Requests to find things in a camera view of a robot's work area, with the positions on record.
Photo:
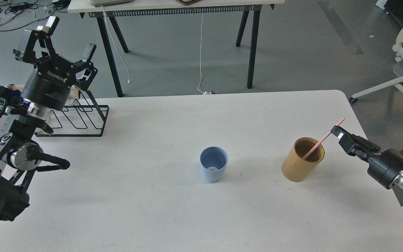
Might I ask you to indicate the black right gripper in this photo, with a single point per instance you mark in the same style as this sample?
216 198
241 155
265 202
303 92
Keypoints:
386 167

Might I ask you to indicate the black wire dish rack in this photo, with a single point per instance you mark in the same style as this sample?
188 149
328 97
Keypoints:
88 119

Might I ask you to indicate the blue plastic cup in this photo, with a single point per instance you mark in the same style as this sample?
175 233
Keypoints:
213 162

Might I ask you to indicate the white mug in rack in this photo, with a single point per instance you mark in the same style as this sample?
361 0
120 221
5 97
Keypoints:
74 96

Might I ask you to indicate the pink chopstick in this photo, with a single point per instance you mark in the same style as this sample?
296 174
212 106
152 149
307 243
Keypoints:
321 141

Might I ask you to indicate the bamboo cylinder holder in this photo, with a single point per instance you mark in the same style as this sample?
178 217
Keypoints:
294 167

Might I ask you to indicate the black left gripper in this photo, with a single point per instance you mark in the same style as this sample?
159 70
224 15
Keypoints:
52 78

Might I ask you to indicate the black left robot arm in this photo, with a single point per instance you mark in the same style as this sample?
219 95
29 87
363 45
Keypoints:
20 156

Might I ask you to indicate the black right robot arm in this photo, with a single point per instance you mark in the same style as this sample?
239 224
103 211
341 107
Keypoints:
385 167

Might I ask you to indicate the white background table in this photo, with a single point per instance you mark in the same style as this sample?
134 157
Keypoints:
173 52

